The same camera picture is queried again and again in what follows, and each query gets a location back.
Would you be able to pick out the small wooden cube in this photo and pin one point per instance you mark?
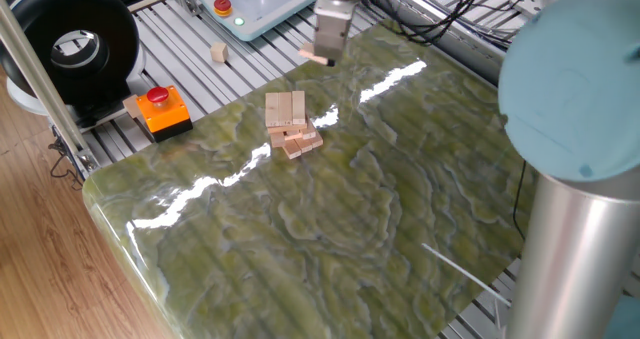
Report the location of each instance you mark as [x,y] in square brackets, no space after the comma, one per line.
[219,53]

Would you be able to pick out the green marble pattern mat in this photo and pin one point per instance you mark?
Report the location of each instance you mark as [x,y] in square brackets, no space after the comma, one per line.
[300,239]

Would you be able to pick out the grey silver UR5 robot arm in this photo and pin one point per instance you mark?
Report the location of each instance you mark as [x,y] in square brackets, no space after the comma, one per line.
[575,104]

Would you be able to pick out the wooden jenga block marked seven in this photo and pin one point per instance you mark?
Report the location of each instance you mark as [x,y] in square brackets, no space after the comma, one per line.
[312,54]

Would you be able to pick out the silver Schunk gripper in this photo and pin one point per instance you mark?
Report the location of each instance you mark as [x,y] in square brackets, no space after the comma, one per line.
[332,29]

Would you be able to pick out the wooden jenga block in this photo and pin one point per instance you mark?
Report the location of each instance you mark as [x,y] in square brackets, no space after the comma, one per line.
[310,131]
[272,110]
[298,106]
[316,140]
[285,108]
[292,150]
[277,139]
[304,145]

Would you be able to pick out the orange emergency stop box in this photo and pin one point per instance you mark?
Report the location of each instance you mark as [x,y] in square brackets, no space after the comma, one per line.
[165,114]

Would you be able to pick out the white zip tie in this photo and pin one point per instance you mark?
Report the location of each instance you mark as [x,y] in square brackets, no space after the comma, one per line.
[465,274]

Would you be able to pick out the aluminium table rail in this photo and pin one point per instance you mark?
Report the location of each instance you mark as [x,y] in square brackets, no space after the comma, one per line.
[450,44]

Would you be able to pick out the white teach pendant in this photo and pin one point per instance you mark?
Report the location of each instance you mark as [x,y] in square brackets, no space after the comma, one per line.
[260,4]

